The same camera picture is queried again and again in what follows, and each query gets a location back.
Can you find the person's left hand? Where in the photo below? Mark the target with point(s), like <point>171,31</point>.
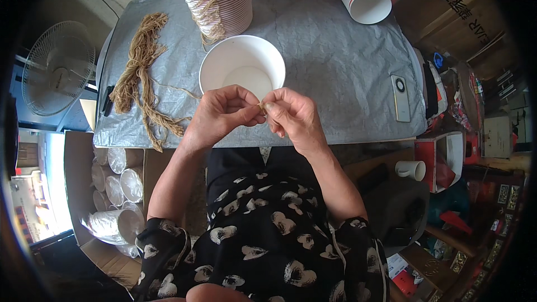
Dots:
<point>218,113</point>

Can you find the person's right hand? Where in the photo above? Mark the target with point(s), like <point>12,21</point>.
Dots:
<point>300,119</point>

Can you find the short brown twine piece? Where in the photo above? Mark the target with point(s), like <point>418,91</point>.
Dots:
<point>262,108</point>

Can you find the grey crinkled table cover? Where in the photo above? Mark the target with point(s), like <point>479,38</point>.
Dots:
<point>327,75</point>

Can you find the white paper bucket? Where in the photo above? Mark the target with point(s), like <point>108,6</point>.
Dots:
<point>241,61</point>

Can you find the bundle of brown twine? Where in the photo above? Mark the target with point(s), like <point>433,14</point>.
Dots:
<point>140,75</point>

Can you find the white smartphone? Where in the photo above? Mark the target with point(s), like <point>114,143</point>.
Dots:
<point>400,98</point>

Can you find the person's body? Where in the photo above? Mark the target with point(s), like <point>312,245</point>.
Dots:
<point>268,235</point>

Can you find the white mug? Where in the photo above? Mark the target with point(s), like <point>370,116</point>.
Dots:
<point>411,170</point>

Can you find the black stool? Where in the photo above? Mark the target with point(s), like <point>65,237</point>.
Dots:
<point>396,209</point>

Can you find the cardboard box of wrapped buckets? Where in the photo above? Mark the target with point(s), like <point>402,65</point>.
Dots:
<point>113,201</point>

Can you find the red and white box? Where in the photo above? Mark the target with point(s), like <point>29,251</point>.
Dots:
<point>440,161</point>

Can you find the heap of bags and clutter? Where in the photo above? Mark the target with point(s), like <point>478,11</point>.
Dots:
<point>453,92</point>

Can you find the white electric fan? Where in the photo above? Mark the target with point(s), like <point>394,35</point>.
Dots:
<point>56,69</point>

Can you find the large brown cardboard carton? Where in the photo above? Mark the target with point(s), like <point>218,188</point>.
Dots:
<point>457,16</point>

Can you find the beige metal box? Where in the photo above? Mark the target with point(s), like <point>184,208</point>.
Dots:
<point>497,136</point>

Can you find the wooden cabinet with gold panels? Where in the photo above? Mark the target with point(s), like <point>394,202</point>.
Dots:
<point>470,256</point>

